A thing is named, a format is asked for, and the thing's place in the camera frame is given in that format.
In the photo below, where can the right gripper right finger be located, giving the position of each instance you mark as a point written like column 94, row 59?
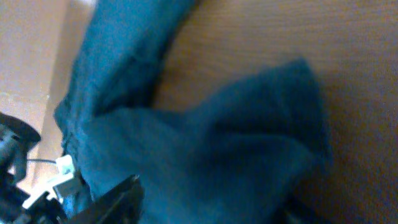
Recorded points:
column 295, row 212

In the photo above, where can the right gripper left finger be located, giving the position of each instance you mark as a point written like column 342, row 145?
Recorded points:
column 121, row 205

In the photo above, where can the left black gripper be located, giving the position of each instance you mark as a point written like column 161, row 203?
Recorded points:
column 17, row 139

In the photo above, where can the navy blue shorts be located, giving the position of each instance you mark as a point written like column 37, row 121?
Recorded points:
column 233, row 159

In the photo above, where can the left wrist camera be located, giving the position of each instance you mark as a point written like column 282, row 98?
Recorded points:
column 61, row 184

